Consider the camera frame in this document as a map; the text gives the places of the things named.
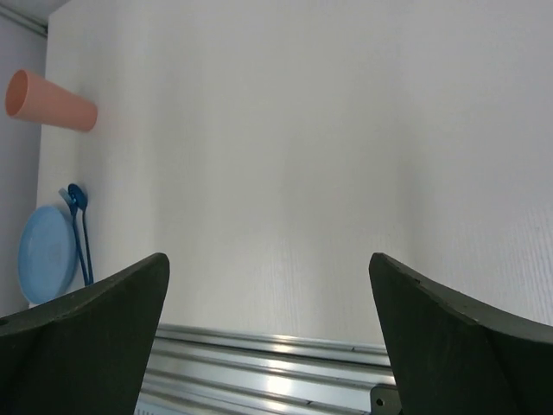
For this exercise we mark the blue metallic fork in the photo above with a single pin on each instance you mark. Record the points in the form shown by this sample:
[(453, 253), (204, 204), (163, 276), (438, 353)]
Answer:
[(71, 207)]

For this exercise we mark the light blue plastic plate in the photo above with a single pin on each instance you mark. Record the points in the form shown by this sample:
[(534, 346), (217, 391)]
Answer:
[(47, 255)]

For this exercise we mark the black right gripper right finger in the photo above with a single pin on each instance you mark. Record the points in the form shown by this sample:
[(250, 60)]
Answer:
[(453, 354)]

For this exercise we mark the salmon pink plastic cup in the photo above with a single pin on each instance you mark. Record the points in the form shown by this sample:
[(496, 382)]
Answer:
[(29, 97)]

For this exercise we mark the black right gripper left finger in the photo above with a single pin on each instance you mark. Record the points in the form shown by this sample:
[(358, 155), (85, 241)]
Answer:
[(85, 352)]

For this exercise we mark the aluminium front rail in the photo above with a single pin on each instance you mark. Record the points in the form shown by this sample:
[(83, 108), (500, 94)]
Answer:
[(203, 371)]

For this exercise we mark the blue metallic spoon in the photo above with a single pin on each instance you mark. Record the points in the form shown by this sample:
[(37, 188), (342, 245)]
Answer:
[(82, 225)]

